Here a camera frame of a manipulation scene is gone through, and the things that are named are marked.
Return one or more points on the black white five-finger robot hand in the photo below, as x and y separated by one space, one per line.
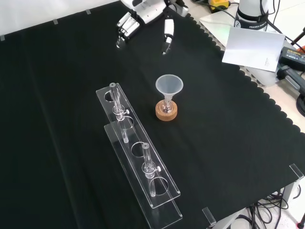
147 12

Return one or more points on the translucent plastic weighing funnel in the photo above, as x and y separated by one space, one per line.
169 90

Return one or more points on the clear acrylic funnel stand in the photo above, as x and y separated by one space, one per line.
143 167

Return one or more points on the grey tape piece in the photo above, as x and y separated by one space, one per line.
88 11
2 38
55 21

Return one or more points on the pale board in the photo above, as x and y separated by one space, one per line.
215 22

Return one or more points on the yellow stop button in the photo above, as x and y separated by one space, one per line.
220 3

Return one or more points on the small round-bottom glass flask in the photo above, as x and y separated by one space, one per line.
166 108

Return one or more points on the white paper card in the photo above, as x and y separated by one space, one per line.
253 47

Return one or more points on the black bench cloth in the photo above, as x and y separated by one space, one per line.
71 107

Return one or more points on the black power adapter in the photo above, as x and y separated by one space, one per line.
291 56

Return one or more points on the black plug connector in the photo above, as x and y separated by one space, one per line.
289 76

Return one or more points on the clear cloth clamp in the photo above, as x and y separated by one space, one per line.
296 171
209 215

